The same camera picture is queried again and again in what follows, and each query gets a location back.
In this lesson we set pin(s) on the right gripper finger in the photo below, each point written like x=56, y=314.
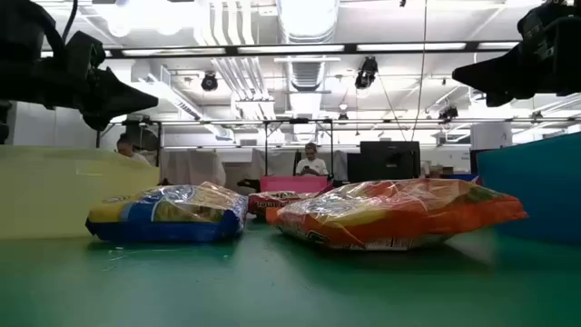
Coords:
x=495, y=72
x=499, y=100

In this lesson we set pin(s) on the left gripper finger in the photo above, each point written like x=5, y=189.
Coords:
x=96, y=120
x=118, y=95

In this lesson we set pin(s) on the long ceiling light bar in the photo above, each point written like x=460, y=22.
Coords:
x=290, y=48

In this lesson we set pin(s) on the silver ventilation duct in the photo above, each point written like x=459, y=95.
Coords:
x=306, y=72

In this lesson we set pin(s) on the blue soy sauce ramen pack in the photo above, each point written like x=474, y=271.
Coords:
x=168, y=222

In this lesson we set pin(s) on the translucent yellow plastic bin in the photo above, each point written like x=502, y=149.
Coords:
x=54, y=195

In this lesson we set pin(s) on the white cover sheet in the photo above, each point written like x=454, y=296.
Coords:
x=190, y=168

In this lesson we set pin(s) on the black ceiling camera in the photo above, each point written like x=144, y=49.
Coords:
x=365, y=75
x=448, y=113
x=209, y=82

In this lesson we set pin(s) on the person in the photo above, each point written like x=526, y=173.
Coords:
x=129, y=152
x=311, y=165

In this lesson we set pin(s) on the white cabinet box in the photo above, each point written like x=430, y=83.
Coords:
x=491, y=135

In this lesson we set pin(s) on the orange chicken ramen pack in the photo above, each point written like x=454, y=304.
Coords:
x=390, y=222

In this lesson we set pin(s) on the blue plastic bin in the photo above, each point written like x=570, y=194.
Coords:
x=535, y=191

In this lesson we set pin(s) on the red plastic bin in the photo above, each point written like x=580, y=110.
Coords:
x=290, y=184

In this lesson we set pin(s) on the black metal rig frame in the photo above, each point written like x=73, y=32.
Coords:
x=159, y=141
x=265, y=145

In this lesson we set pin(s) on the red beef ramen pack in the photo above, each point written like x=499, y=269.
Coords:
x=272, y=202

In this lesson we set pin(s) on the black monitor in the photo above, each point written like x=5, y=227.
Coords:
x=386, y=161

